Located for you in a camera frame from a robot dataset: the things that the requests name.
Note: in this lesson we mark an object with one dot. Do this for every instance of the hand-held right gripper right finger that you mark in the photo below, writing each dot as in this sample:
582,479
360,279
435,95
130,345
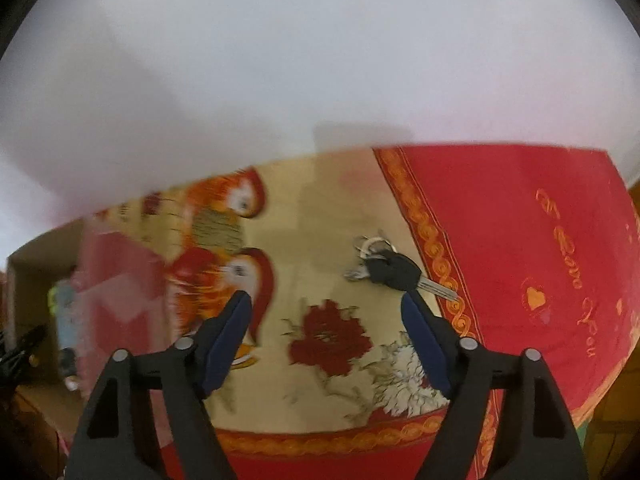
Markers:
430,346

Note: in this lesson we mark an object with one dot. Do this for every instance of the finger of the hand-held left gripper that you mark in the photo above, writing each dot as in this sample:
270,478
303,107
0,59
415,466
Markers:
22,355

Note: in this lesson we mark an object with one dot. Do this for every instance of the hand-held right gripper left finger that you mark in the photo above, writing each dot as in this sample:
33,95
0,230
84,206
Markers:
227,341

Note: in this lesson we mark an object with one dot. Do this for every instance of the black car key bunch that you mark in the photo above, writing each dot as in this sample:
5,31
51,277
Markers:
395,270

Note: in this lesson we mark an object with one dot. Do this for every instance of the pink patterned cardboard box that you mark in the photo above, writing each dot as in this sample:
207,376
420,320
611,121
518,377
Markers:
120,280

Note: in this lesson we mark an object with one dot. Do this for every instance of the red printed tablecloth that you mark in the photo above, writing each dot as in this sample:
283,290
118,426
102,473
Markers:
500,220

